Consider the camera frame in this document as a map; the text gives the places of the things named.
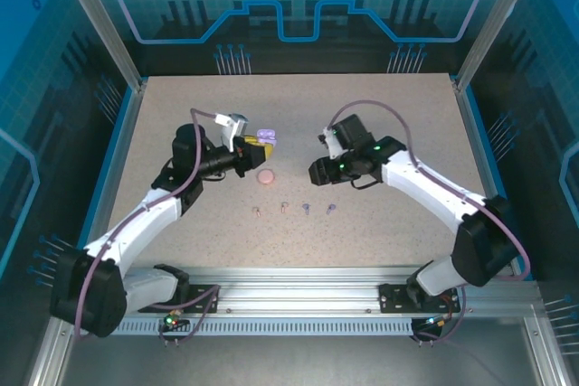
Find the purple earbud charging case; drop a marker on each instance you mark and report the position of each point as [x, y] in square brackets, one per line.
[267, 136]

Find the pink earbud charging case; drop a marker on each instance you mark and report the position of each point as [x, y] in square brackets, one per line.
[265, 176]

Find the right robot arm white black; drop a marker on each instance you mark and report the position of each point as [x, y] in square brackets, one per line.
[429, 187]

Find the blue table edge strip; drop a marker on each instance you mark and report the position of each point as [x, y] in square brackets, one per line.
[113, 164]
[481, 133]

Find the small LED connector board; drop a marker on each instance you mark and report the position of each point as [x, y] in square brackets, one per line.
[173, 319]
[434, 322]

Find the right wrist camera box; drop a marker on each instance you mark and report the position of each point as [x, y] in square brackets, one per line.
[331, 144]

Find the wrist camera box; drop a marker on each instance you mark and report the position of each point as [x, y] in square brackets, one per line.
[331, 144]
[233, 126]

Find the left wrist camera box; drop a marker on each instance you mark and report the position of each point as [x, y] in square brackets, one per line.
[233, 126]

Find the aluminium mounting rail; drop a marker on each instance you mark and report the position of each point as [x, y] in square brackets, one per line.
[294, 291]

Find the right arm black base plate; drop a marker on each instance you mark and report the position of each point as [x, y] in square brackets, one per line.
[393, 298]

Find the aluminium frame post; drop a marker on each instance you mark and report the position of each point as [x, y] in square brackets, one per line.
[492, 20]
[101, 20]

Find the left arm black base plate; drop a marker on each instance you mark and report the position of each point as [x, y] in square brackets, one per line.
[194, 302]

